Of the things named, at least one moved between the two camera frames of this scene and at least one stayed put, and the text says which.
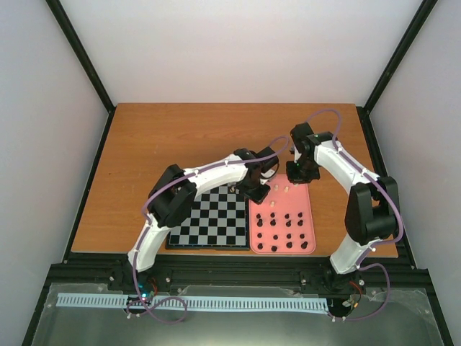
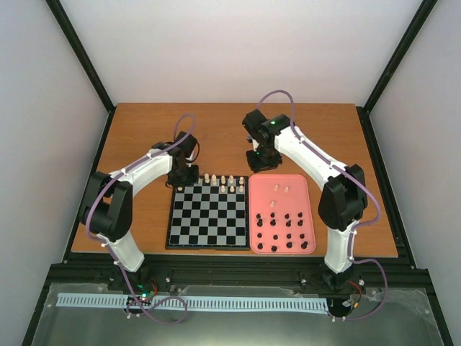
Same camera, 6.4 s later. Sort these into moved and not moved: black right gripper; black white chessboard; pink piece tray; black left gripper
Moved: black right gripper; black left gripper
Not moved: pink piece tray; black white chessboard
